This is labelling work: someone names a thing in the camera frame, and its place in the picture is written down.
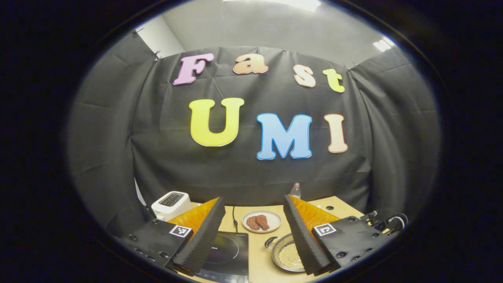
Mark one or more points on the clear plastic bottle red label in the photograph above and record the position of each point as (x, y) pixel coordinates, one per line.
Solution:
(295, 192)

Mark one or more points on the white toaster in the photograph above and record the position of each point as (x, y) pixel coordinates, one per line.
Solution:
(169, 204)

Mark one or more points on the white plate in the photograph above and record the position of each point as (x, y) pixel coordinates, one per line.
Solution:
(273, 218)

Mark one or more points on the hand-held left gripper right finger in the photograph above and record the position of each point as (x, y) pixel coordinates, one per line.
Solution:
(300, 236)

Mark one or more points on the heap of soybeans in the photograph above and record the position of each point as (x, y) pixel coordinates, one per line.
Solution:
(292, 257)

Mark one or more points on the large ceiling light panel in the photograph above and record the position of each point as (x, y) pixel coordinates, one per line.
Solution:
(275, 4)

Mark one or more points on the black backdrop cloth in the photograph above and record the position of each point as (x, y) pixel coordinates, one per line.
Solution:
(243, 169)

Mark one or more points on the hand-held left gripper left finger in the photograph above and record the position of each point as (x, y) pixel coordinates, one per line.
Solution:
(204, 239)

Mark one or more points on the black induction cooktop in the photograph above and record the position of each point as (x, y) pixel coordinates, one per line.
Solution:
(232, 251)

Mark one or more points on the small ceiling light panel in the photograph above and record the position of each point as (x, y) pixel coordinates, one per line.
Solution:
(383, 44)

